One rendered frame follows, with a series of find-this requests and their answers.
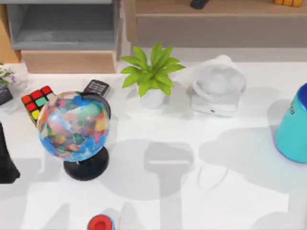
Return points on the green plant in white pot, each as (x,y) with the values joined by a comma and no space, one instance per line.
(151,74)

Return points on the black remote control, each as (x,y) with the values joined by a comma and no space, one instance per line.
(97,87)

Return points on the white desk fan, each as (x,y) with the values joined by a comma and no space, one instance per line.
(217,88)

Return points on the colourful globe on black stand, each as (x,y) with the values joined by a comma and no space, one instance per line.
(74,124)

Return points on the pale wooden drawer front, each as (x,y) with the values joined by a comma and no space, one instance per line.
(68,61)

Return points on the wooden open shelf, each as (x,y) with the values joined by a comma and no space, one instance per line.
(216,26)

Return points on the colourful puzzle cube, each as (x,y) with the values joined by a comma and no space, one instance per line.
(36,101)

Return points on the red and blue round object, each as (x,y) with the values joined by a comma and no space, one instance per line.
(100,222)

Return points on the black object on shelf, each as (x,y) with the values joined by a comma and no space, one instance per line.
(199,3)

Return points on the teal cylindrical speaker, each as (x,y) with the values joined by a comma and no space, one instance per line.
(293,129)

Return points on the purple flower plant dark pot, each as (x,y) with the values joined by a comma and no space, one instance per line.
(4,86)

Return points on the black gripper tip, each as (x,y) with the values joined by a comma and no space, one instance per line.
(6,160)

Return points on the wooden cupboard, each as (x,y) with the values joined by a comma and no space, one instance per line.
(7,40)

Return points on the orange object on shelf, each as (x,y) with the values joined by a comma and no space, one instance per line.
(289,2)

